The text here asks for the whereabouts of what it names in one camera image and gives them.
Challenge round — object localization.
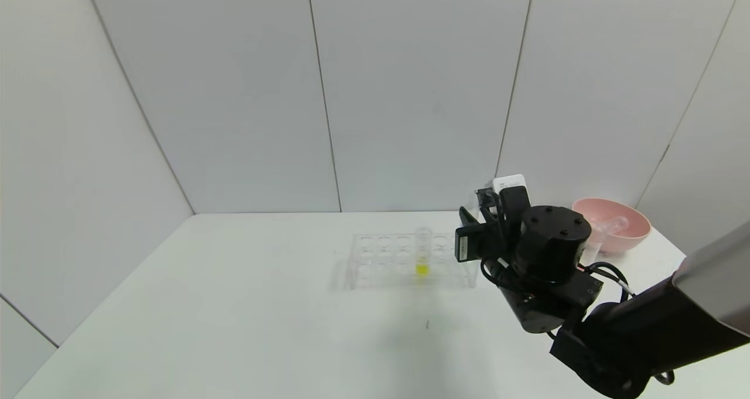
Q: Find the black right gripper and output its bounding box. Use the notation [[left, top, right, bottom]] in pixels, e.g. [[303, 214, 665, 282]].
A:
[[454, 206, 507, 263]]

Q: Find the red pigment test tube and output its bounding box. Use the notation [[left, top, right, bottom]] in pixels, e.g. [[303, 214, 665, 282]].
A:
[[591, 214, 629, 236]]

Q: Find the yellow pigment test tube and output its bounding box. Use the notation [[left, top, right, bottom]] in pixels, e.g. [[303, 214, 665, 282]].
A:
[[414, 227, 432, 278]]

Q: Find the clear plastic test tube rack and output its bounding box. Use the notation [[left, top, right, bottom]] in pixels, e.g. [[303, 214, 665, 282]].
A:
[[346, 231, 481, 290]]

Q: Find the clear glass beaker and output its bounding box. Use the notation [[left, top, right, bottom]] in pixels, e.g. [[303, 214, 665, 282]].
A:
[[577, 223, 605, 268]]

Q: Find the pink bowl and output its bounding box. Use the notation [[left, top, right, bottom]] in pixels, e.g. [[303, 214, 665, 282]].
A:
[[571, 197, 651, 254]]

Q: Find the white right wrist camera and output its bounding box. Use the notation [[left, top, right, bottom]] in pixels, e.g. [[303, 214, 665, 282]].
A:
[[476, 174, 533, 230]]

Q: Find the black camera cable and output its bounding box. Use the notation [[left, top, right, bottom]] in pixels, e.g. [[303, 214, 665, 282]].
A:
[[476, 188, 528, 289]]

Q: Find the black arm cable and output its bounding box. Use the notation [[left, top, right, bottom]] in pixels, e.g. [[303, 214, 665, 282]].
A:
[[585, 262, 637, 299]]

